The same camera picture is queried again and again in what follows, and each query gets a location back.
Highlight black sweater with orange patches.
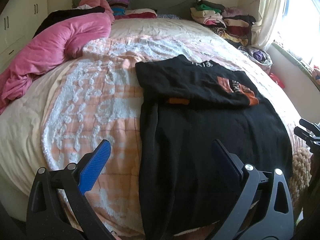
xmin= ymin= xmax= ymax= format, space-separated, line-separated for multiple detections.
xmin=135 ymin=55 xmax=292 ymax=239

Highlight floral basket with clothes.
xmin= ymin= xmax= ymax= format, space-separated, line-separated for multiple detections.
xmin=238 ymin=46 xmax=273 ymax=75

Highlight right stack folded clothes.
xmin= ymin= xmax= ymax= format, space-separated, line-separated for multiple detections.
xmin=216 ymin=7 xmax=256 ymax=48

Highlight stack folded clothes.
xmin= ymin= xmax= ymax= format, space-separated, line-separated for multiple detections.
xmin=216 ymin=7 xmax=256 ymax=48
xmin=190 ymin=0 xmax=226 ymax=30

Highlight left stack folded clothes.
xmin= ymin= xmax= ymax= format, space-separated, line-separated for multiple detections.
xmin=190 ymin=0 xmax=226 ymax=30

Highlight peach white quilted bedspread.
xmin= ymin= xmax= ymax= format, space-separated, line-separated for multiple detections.
xmin=1 ymin=19 xmax=311 ymax=239

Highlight red plastic bag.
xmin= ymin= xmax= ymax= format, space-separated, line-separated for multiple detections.
xmin=269 ymin=73 xmax=285 ymax=89

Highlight green window sill cover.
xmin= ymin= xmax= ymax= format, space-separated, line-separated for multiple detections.
xmin=272 ymin=42 xmax=319 ymax=90

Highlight pink comforter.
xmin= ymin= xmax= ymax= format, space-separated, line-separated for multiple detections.
xmin=1 ymin=0 xmax=114 ymax=111

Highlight cream curtain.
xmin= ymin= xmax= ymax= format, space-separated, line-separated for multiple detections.
xmin=252 ymin=0 xmax=286 ymax=50

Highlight black garment on comforter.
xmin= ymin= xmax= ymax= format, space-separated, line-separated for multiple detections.
xmin=33 ymin=6 xmax=105 ymax=37

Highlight red white folded cloth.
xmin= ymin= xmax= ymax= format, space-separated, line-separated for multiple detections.
xmin=115 ymin=8 xmax=157 ymax=20

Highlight cream wardrobe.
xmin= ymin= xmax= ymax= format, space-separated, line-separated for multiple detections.
xmin=1 ymin=0 xmax=48 ymax=69

